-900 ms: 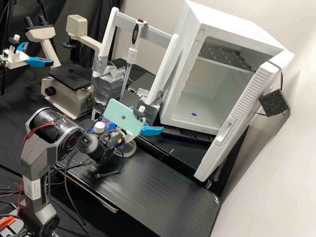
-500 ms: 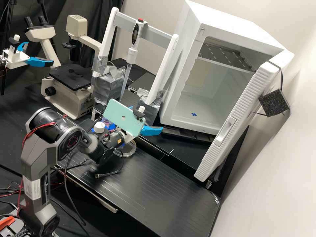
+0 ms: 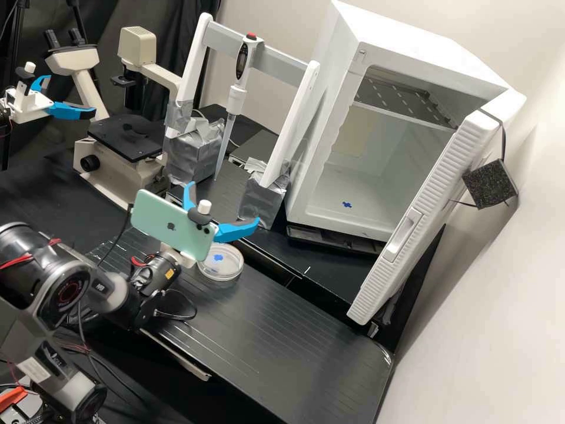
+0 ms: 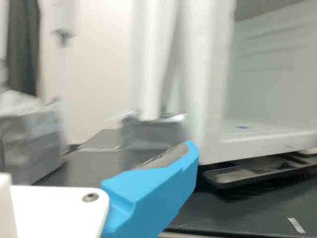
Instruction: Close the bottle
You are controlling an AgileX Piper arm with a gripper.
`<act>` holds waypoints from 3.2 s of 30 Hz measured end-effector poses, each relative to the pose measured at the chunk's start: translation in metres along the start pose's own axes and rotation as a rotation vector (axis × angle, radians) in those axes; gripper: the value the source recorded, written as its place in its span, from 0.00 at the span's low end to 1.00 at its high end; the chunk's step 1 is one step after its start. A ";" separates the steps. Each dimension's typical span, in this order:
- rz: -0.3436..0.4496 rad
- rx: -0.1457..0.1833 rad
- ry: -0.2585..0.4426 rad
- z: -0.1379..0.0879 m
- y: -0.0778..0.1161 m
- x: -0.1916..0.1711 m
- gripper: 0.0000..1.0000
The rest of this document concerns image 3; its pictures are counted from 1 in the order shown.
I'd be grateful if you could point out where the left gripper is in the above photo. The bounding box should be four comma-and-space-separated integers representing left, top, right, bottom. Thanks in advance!
5, 74, 97, 124

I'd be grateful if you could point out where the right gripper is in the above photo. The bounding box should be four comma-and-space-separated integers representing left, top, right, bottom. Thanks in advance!
157, 180, 260, 269

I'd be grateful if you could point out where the petri dish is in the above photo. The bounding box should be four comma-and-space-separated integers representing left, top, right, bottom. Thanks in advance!
195, 243, 245, 282

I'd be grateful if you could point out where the cream microscope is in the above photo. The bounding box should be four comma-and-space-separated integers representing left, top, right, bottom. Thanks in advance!
43, 26, 186, 211

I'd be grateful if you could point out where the white pipette stand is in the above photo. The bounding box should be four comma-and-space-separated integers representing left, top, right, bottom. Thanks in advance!
162, 12, 322, 231

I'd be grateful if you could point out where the black platform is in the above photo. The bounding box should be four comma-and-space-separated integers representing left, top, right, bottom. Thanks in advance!
168, 155, 385, 311
86, 229, 395, 424

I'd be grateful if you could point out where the pipette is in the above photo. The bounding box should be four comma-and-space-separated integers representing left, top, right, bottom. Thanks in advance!
214, 33, 265, 183

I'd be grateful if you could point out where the incubator door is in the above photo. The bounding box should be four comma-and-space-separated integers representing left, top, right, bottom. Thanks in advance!
345, 107, 520, 328

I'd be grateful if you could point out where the white incubator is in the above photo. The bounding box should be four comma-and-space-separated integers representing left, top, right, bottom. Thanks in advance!
282, 0, 529, 244

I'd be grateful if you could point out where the right wrist camera phone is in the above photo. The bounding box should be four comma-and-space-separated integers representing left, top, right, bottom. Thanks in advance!
131, 188, 220, 262

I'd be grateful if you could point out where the black cable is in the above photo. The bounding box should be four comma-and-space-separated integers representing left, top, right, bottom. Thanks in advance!
95, 202, 136, 269

